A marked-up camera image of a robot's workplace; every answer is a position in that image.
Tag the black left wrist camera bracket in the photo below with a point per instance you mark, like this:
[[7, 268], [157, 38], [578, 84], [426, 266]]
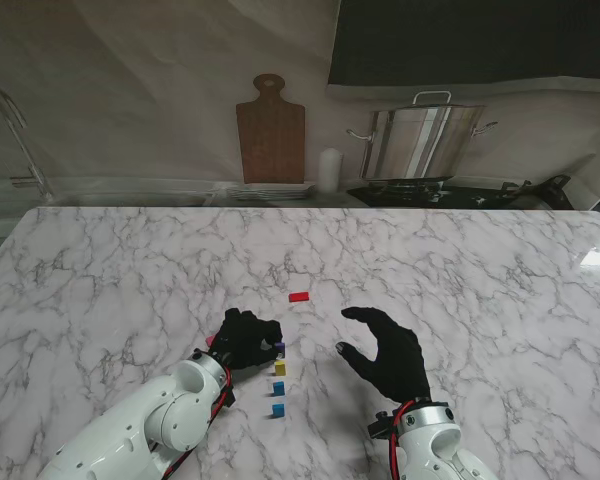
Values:
[[230, 397]]

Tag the steel stockpot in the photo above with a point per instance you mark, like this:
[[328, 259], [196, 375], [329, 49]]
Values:
[[420, 142]]

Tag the steel sink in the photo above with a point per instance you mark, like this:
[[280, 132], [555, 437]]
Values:
[[130, 192]]

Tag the blue domino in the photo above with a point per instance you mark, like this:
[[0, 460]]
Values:
[[278, 388], [278, 411]]

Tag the white candle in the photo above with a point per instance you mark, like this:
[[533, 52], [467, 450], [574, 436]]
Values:
[[329, 170]]

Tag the brown wooden cutting board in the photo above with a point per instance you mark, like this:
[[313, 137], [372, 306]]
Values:
[[271, 140]]

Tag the red domino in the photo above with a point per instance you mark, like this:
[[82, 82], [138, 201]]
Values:
[[299, 297]]

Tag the dark range hood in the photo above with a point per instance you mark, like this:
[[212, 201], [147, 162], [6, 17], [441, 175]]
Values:
[[480, 40]]

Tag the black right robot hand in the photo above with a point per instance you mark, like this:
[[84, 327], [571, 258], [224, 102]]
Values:
[[397, 360]]

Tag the yellow domino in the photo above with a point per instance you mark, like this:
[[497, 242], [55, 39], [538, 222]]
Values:
[[280, 369]]

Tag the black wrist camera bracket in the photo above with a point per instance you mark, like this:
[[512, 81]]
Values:
[[230, 397], [381, 425]]

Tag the black right wrist camera bracket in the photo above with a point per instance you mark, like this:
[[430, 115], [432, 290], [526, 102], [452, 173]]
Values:
[[381, 425]]

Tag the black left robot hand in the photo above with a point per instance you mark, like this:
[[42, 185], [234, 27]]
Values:
[[247, 340]]

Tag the black gas stove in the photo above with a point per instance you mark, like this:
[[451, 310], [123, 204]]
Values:
[[410, 192]]

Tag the stack of white plates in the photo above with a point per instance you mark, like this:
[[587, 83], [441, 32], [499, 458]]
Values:
[[272, 191]]

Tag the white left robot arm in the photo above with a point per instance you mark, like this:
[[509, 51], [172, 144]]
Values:
[[140, 430]]

